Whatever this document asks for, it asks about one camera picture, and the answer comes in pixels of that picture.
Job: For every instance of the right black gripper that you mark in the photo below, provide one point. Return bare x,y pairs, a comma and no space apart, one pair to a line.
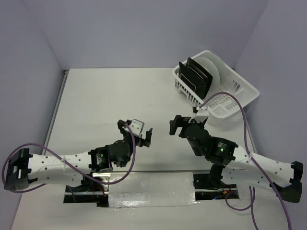
177,121

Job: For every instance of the aluminium rail table edge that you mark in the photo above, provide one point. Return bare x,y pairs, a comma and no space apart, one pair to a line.
52,122

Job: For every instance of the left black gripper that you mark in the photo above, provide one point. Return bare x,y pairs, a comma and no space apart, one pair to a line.
146,142

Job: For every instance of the black square plate orange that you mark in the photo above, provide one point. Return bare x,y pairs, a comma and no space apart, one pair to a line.
202,80

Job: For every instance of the white plastic dish rack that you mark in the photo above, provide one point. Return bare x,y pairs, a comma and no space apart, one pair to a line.
221,103

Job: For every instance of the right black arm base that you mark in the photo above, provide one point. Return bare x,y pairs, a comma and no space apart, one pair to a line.
208,185

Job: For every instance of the black square plate teal centre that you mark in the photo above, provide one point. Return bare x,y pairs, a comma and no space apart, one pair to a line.
189,80

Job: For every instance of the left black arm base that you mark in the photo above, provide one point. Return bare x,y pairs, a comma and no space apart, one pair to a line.
87,192

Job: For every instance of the round white plate red teal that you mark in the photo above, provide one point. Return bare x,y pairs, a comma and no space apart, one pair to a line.
212,69

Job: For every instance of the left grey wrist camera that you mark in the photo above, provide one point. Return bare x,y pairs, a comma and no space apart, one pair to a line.
137,127

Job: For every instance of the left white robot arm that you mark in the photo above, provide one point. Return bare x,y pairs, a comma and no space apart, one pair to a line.
24,171

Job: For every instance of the silver tape covered panel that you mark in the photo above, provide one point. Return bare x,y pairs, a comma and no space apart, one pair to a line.
153,190

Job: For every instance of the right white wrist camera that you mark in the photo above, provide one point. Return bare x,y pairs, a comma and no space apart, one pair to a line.
199,115

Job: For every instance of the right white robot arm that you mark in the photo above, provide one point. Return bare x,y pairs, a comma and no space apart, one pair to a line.
233,165

